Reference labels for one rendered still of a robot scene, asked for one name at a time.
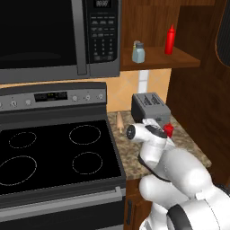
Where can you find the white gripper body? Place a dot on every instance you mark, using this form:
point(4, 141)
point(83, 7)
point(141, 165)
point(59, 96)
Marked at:
point(151, 122)

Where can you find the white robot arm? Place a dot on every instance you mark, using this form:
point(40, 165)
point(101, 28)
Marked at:
point(176, 179)

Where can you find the small red condiment bottle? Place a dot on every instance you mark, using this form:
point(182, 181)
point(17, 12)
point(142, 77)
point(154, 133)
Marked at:
point(169, 130)

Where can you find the pale blue grey-capped shaker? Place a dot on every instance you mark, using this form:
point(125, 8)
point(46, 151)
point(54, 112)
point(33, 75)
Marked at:
point(138, 54)

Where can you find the brown wooden base cabinet door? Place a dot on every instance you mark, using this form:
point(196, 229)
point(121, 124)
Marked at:
point(140, 209)

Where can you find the grey two-slot toaster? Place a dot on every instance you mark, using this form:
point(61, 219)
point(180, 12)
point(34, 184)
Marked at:
point(149, 109)

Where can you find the wooden rolling pin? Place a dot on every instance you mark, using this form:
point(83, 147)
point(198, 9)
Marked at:
point(120, 121)

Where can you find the round silver stove knob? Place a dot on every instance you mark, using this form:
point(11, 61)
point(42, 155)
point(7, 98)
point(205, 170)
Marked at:
point(13, 103)
point(87, 97)
point(75, 98)
point(28, 102)
point(101, 96)

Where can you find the black glass-top stove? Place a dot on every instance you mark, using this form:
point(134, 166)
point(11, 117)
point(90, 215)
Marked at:
point(60, 149)

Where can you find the black and steel microwave oven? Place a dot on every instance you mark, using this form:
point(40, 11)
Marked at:
point(103, 36)

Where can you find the black oven door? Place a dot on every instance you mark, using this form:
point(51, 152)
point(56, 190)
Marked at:
point(60, 218)

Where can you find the black microwave door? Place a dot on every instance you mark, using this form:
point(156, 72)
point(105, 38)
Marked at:
point(36, 30)

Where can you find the white wall strip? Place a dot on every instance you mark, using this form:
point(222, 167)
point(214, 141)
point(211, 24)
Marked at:
point(143, 81)

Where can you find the brown wooden wall cabinet door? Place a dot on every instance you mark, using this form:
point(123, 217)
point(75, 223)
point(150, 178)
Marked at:
point(197, 104)

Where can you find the open brown wooden wall cabinet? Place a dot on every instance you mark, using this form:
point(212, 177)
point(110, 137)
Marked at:
point(155, 61)

